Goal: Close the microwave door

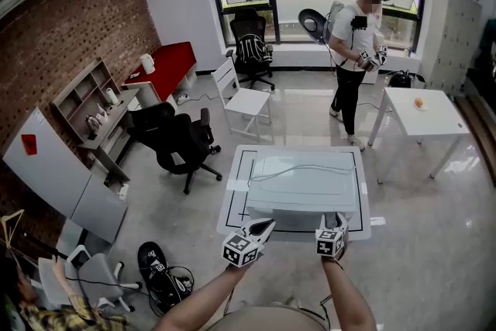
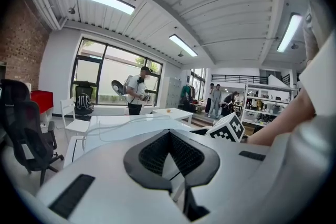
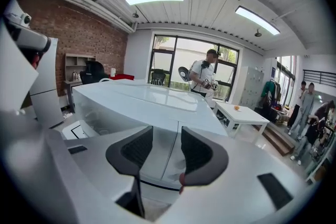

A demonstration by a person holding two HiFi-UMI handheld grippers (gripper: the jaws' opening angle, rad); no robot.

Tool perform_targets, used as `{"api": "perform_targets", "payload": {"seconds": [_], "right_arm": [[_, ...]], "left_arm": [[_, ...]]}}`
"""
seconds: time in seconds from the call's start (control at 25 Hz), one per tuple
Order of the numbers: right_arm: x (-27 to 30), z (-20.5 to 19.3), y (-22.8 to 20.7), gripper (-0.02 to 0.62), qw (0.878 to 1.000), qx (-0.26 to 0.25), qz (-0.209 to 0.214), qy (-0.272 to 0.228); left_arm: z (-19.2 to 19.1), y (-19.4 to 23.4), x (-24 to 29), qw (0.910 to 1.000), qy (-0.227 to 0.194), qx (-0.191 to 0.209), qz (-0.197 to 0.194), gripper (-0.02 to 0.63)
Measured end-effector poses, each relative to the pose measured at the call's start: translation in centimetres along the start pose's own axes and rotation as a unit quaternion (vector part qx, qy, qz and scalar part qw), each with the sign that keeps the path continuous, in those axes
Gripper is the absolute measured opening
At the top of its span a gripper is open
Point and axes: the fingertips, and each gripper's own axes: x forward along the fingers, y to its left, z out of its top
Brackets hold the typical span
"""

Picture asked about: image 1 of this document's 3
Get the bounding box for white electric kettle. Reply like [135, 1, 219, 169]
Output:
[139, 53, 157, 75]

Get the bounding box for person's beige shirt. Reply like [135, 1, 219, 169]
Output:
[208, 305, 331, 331]

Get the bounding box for black bag with cables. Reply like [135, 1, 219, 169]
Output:
[136, 240, 195, 318]

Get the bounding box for metal kettle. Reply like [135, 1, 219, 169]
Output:
[84, 114, 103, 133]

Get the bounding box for white wooden chair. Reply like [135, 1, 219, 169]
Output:
[211, 57, 273, 143]

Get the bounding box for grey desk with shelf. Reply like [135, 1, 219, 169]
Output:
[50, 57, 141, 184]

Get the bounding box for plain white table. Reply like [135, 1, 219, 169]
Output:
[367, 86, 472, 184]

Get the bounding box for clothes rack with garments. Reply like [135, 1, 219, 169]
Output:
[478, 19, 496, 65]

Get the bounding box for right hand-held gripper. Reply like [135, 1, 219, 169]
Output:
[315, 212, 350, 260]

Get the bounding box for black backpack with white stripes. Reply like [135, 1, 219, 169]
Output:
[236, 34, 274, 64]

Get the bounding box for grey white swivel chair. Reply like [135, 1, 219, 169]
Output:
[36, 243, 143, 314]

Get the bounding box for white microwave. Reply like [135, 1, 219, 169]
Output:
[245, 150, 359, 233]

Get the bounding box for black mesh office chair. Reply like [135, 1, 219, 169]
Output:
[225, 7, 277, 91]

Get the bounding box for person's left forearm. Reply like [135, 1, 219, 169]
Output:
[152, 263, 253, 331]

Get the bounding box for person's right forearm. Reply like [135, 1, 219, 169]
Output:
[320, 255, 377, 331]

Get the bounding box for black oval ring device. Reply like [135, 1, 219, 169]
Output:
[298, 8, 329, 46]

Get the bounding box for pale grey lockers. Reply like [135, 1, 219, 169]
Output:
[419, 0, 484, 96]

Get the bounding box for white table with black lines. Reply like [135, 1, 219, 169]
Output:
[215, 143, 374, 243]

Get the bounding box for wooden clothes hanger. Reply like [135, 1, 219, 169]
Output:
[0, 209, 26, 257]

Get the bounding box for black floor bag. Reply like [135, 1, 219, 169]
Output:
[387, 70, 413, 88]

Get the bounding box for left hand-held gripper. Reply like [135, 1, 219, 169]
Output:
[221, 218, 277, 267]

